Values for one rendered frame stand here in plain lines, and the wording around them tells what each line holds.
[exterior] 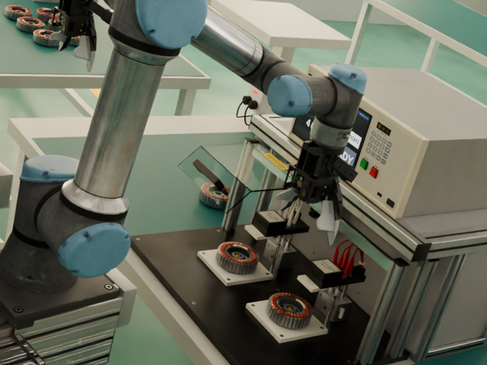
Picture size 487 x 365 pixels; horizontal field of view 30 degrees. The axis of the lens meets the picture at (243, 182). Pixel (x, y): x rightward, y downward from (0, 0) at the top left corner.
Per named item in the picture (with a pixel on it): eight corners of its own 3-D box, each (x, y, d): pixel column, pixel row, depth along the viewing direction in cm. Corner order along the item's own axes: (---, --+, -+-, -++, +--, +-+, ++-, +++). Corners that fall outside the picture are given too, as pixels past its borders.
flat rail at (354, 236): (393, 277, 207) (397, 266, 206) (246, 152, 250) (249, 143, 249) (396, 276, 208) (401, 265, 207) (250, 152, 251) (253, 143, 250)
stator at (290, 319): (280, 332, 217) (284, 319, 216) (257, 305, 226) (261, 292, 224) (317, 327, 223) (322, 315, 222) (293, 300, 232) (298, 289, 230)
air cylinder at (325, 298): (331, 322, 229) (338, 304, 227) (314, 305, 235) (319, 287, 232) (346, 319, 232) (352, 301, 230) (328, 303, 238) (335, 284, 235)
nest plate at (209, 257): (226, 286, 232) (227, 282, 232) (196, 255, 243) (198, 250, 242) (272, 279, 241) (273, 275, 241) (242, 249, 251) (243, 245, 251)
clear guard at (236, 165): (225, 214, 216) (231, 192, 214) (177, 166, 233) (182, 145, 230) (329, 204, 235) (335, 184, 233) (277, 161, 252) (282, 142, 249)
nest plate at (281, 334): (279, 343, 215) (280, 339, 215) (245, 307, 226) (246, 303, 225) (327, 334, 224) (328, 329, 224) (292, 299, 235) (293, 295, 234)
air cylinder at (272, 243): (277, 269, 246) (282, 253, 244) (262, 255, 251) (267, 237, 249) (292, 267, 249) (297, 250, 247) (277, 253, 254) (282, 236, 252)
